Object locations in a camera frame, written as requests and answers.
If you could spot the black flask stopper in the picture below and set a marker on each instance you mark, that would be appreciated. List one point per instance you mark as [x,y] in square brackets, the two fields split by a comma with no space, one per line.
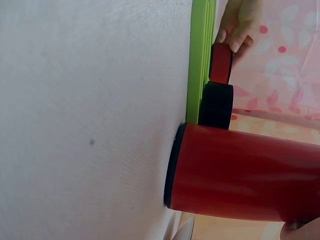
[216,106]

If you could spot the person's right hand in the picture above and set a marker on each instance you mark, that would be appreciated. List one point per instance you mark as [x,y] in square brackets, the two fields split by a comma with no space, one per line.
[301,230]

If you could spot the person's right fingers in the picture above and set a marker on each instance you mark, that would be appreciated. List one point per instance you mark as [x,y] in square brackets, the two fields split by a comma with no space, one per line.
[298,231]

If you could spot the red flask cap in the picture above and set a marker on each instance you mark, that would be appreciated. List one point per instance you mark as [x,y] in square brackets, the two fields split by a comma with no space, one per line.
[220,62]

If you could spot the person's left hand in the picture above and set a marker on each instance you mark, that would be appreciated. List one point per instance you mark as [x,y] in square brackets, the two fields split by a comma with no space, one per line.
[240,20]

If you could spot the red vacuum flask black base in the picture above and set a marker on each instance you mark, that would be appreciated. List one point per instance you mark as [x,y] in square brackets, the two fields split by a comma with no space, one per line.
[237,175]

